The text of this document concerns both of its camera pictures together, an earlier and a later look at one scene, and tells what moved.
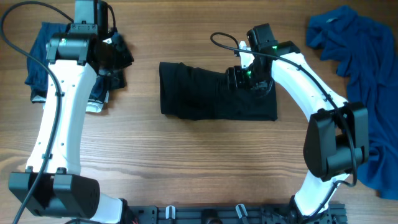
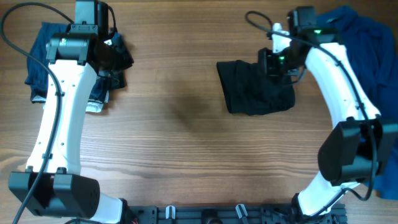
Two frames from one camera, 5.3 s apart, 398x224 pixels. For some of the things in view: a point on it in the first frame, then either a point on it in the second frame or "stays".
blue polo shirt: x=365 y=50 stays
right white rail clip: x=239 y=211 stays
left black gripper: x=104 y=70 stays
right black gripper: x=234 y=77 → x=267 y=68
